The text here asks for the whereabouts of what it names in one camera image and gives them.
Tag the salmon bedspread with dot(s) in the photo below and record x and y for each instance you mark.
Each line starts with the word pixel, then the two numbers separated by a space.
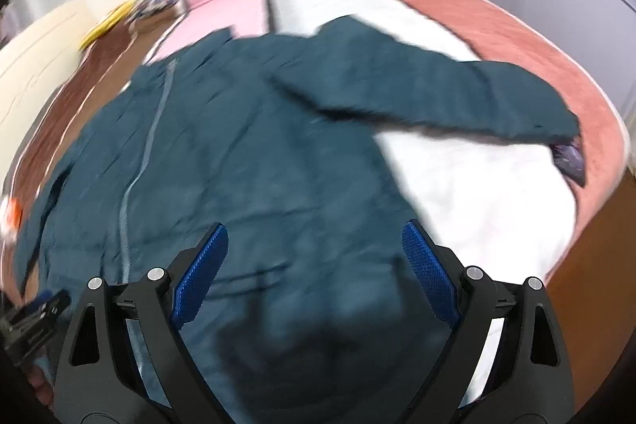
pixel 497 31

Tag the brown bed sheet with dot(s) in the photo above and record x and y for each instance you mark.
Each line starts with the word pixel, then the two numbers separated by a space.
pixel 94 76

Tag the small orange item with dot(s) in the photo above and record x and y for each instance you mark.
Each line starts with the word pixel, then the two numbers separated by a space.
pixel 10 218

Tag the teal puffer jacket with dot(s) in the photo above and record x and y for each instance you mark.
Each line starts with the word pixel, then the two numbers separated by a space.
pixel 248 156

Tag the cream headboard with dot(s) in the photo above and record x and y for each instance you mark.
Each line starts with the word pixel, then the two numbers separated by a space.
pixel 35 56

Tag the yellow flat item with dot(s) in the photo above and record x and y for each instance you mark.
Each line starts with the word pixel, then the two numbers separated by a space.
pixel 107 24

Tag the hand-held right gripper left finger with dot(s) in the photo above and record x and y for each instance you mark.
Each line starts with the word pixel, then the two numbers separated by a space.
pixel 198 277

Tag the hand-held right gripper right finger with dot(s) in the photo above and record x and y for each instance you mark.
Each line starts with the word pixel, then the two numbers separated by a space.
pixel 428 277

